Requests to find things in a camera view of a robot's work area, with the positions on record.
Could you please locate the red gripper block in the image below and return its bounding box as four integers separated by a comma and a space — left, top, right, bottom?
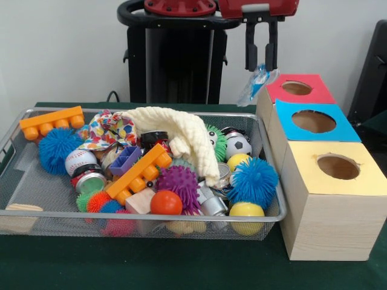
217, 0, 300, 73

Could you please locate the clear plastic packet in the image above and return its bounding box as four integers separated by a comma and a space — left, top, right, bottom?
236, 63, 281, 108

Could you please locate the cream knitted cloth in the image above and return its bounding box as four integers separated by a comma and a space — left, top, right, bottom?
121, 106, 221, 186

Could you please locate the colourful patterned cloth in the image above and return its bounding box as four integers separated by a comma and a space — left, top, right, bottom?
79, 109, 138, 150

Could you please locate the orange toy building block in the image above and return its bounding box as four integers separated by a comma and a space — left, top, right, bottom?
107, 144, 174, 206
19, 106, 86, 141

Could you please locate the wooden box with three holes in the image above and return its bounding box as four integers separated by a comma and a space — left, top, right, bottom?
256, 73, 387, 262

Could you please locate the shallow clear mesh bin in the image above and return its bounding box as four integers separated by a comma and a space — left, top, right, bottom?
0, 108, 288, 241

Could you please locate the small soccer ball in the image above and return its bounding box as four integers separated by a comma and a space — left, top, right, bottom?
224, 132, 253, 160

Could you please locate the black chair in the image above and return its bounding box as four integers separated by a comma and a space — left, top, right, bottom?
350, 20, 387, 127

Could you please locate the large blue spiky ball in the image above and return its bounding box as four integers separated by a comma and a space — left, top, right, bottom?
229, 157, 280, 210

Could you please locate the purple spiky ball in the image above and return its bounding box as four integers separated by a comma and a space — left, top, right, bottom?
157, 166, 202, 212

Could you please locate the yellow ball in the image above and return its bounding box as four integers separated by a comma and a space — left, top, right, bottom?
230, 201, 267, 236

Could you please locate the purple toy building block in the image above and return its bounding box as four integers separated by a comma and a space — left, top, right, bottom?
110, 146, 143, 178

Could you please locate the orange ball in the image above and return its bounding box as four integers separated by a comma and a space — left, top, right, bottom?
151, 190, 184, 216

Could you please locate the white baseball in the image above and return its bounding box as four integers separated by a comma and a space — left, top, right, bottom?
65, 149, 99, 177

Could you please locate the dark metal can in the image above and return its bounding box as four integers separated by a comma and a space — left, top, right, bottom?
73, 169, 108, 196

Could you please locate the small blue spiky ball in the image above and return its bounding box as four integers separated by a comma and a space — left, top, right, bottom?
38, 127, 83, 176

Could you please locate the dark green table cloth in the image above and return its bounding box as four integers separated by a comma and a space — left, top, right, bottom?
0, 101, 387, 290

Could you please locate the flat wooden block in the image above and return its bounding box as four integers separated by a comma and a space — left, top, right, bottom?
0, 203, 44, 234

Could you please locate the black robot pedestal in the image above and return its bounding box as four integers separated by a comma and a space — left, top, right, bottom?
117, 0, 244, 105

